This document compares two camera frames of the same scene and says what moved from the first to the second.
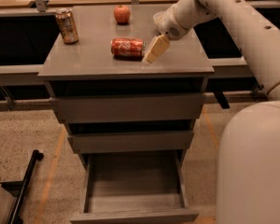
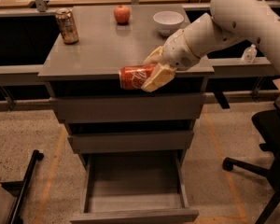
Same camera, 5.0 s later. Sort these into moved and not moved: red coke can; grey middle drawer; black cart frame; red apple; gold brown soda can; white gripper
Moved: red coke can; white gripper
Not moved: black cart frame; gold brown soda can; grey middle drawer; red apple
